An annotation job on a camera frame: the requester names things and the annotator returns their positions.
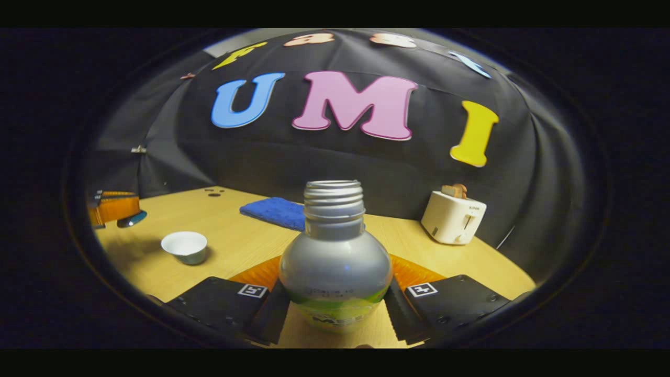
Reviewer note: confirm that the brown toast slice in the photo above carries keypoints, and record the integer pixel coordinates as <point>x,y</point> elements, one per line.
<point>461,190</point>

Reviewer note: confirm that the white teacup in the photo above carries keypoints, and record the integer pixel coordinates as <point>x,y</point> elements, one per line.
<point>184,246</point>

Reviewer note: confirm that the silver metal clip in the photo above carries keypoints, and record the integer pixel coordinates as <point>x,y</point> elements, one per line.
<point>139,150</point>

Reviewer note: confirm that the black backdrop cloth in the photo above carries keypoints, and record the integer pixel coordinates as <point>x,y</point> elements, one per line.
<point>366,167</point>

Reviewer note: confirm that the blue towel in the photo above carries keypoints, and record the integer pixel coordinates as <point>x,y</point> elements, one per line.
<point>275,211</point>

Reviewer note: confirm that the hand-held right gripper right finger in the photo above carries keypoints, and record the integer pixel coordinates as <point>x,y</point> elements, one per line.
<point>400,317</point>

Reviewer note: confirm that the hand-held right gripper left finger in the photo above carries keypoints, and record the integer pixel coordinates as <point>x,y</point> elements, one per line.
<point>269,314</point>

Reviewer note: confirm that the silver water bottle green label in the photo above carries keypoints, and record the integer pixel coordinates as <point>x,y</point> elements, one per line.
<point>335,267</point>

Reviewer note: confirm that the white toaster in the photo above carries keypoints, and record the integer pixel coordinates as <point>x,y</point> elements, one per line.
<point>450,220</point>

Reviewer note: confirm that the pale toast slice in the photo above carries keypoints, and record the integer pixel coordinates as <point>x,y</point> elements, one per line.
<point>448,190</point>

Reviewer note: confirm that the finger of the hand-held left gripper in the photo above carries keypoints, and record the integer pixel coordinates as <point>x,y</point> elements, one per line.
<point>118,208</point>

